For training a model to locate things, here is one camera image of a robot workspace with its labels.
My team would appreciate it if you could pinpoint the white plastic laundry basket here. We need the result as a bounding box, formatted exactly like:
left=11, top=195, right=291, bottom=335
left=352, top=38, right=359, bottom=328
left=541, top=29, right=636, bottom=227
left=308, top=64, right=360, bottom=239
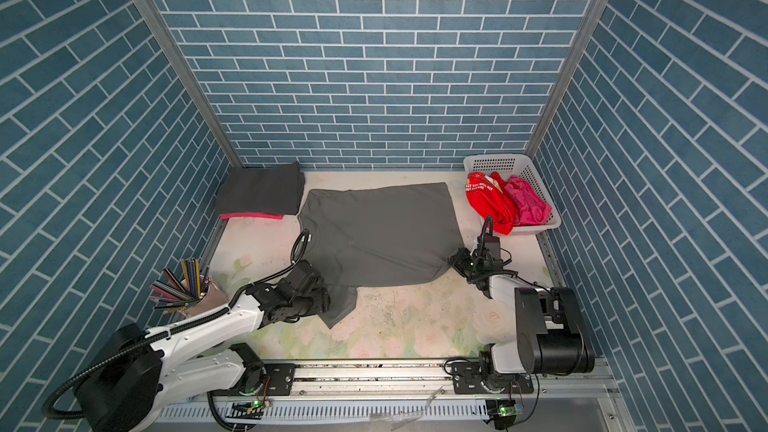
left=463, top=154, right=561, bottom=235

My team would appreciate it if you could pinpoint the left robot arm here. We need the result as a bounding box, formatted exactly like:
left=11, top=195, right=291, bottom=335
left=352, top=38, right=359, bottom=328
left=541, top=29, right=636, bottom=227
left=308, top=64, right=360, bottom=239
left=74, top=260, right=330, bottom=431

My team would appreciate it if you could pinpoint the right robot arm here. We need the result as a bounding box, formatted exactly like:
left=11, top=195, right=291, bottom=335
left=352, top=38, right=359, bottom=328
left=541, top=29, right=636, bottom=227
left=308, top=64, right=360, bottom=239
left=448, top=232, right=596, bottom=385

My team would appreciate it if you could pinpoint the red printed t shirt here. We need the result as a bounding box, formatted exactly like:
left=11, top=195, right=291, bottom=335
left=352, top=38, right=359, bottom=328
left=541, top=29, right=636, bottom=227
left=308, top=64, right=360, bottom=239
left=465, top=172, right=520, bottom=235

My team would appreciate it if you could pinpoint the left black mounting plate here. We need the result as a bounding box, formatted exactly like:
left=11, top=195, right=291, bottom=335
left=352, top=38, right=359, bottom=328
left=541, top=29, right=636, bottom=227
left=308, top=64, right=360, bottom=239
left=235, top=363, right=296, bottom=398

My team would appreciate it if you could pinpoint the black mounting plate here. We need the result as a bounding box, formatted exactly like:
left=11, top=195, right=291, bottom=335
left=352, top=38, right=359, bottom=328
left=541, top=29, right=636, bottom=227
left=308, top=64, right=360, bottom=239
left=235, top=363, right=296, bottom=398
left=443, top=360, right=535, bottom=395

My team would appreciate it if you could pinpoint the folded pink t shirt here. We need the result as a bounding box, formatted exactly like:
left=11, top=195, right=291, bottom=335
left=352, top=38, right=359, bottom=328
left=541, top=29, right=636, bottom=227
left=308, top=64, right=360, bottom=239
left=219, top=212, right=284, bottom=220

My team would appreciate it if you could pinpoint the cup of coloured pencils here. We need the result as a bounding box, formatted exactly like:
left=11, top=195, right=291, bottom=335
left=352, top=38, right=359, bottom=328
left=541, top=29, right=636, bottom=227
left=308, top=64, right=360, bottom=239
left=150, top=258, right=229, bottom=318

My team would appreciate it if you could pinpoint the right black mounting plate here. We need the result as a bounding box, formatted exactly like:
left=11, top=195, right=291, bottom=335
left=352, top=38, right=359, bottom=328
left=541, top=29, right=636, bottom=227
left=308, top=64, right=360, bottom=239
left=443, top=360, right=535, bottom=395

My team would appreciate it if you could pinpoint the folded dark grey t shirt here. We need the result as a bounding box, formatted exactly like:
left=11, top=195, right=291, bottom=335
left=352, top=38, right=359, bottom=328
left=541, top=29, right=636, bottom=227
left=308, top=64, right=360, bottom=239
left=215, top=162, right=305, bottom=217

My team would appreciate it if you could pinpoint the left green circuit board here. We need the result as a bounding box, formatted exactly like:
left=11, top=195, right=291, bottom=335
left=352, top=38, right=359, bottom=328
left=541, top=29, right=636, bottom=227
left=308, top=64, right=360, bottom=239
left=226, top=400, right=268, bottom=421

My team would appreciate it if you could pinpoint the green circuit board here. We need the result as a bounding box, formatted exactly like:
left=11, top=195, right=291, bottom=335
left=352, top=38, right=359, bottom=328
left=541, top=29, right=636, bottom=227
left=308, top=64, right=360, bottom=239
left=226, top=400, right=268, bottom=421
left=484, top=399, right=521, bottom=431

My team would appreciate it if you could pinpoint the right green circuit board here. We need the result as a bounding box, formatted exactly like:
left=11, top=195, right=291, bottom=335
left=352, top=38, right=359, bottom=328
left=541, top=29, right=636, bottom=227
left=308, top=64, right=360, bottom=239
left=484, top=399, right=521, bottom=431

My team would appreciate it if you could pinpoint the white ventilation grille strip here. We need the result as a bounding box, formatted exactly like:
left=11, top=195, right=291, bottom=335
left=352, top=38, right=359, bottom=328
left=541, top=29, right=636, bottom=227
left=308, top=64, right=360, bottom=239
left=155, top=400, right=494, bottom=425

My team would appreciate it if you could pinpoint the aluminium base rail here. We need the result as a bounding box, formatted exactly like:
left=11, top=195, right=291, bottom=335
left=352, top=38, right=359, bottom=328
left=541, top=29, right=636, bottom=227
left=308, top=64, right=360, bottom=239
left=266, top=358, right=620, bottom=400

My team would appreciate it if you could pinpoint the black corrugated cable conduit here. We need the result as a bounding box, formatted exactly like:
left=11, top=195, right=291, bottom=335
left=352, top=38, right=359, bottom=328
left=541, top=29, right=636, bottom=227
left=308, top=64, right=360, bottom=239
left=40, top=229, right=312, bottom=432

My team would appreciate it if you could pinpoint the right corner aluminium post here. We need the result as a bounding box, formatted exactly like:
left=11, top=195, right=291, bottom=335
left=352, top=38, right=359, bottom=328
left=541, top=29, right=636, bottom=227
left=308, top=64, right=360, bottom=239
left=524, top=0, right=609, bottom=158

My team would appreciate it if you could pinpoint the corner aluminium post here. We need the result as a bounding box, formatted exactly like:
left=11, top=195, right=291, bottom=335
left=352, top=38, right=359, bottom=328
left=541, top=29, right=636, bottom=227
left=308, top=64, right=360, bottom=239
left=524, top=0, right=609, bottom=158
left=132, top=0, right=244, bottom=168

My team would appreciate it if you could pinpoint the left corner aluminium post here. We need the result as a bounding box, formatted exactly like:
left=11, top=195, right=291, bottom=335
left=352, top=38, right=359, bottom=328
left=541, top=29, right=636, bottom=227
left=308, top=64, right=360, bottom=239
left=132, top=0, right=244, bottom=168

